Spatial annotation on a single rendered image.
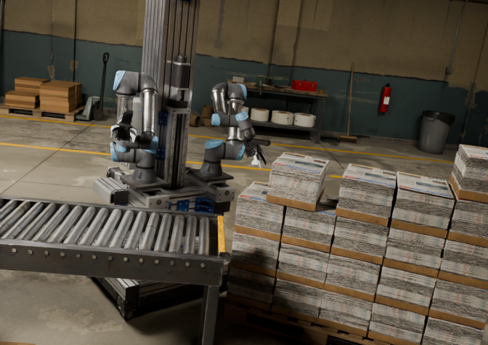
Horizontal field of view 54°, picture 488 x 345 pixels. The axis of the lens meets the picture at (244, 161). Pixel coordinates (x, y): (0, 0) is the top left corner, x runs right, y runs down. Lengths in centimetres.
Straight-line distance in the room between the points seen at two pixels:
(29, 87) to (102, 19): 176
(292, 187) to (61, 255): 128
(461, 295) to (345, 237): 67
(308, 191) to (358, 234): 36
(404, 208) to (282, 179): 67
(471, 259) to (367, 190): 64
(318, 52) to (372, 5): 130
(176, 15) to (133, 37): 629
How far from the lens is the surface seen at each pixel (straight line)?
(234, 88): 332
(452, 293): 291
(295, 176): 271
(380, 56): 977
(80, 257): 217
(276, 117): 883
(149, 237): 228
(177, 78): 304
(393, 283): 289
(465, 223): 277
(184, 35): 312
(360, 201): 272
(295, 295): 300
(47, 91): 867
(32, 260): 223
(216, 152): 317
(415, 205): 272
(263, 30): 928
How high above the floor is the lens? 174
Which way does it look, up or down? 15 degrees down
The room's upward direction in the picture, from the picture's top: 7 degrees clockwise
